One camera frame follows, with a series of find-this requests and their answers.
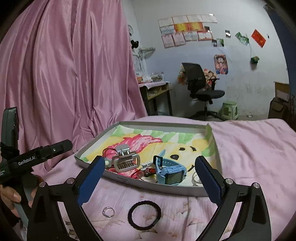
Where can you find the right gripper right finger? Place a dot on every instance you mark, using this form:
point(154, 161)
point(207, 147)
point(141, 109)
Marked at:
point(252, 222)

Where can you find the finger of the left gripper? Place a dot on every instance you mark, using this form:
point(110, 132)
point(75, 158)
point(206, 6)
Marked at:
point(43, 154)

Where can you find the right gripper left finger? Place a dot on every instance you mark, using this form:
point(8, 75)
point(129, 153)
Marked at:
point(46, 222)

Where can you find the silver bangle rings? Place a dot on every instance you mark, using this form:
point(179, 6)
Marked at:
point(196, 179)

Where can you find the grey hair claw clip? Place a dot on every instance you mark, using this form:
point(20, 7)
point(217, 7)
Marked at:
point(125, 159)

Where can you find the black hair elastic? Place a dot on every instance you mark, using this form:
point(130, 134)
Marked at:
point(151, 214)

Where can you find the blue smart watch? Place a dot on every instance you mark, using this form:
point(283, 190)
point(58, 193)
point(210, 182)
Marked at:
point(168, 172)

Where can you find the person's left hand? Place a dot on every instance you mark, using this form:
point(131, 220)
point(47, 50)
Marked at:
point(9, 196)

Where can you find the pink bed sheet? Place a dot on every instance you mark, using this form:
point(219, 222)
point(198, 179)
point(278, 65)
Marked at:
point(261, 151)

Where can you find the pink satin curtain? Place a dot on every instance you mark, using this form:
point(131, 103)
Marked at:
point(68, 68)

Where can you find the grey tray with drawing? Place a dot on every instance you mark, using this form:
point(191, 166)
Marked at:
point(183, 143)

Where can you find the green plastic stool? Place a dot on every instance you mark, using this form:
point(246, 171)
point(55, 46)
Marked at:
point(229, 110)

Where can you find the dark bag on floor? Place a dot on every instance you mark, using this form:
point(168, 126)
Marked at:
point(278, 109)

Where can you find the cardboard box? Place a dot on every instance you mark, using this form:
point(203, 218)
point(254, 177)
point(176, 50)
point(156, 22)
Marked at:
point(282, 91)

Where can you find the wooden desk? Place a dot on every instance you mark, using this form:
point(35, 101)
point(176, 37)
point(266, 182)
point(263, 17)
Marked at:
point(150, 93)

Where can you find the black office chair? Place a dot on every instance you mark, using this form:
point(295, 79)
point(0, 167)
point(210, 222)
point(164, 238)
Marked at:
point(200, 91)

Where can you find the anime poster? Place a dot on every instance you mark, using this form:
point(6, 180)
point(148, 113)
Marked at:
point(221, 65)

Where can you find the green hanging pouch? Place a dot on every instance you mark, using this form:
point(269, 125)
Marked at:
point(254, 60)

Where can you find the red paper square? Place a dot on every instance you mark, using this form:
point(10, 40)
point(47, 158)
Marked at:
point(258, 38)

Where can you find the blue starry curtain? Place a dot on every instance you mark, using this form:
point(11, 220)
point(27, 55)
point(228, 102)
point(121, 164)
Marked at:
point(285, 28)

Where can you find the wall certificates cluster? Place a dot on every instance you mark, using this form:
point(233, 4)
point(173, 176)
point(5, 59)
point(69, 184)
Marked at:
point(178, 30)

